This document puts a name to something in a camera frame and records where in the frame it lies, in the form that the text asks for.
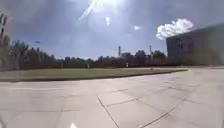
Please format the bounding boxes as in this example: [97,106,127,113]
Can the distant building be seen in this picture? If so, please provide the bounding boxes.
[121,50,148,66]

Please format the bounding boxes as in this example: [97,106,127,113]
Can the grey concrete slab plaza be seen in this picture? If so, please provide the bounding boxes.
[0,67,224,128]

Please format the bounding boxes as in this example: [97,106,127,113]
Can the green grass lawn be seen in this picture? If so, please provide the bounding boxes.
[0,67,188,82]

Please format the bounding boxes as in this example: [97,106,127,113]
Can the row of trees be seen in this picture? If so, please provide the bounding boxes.
[4,39,183,70]

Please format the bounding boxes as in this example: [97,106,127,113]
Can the pole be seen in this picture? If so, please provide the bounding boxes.
[148,44,154,70]

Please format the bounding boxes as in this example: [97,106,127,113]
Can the large dark grey building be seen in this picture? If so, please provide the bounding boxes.
[165,22,224,67]

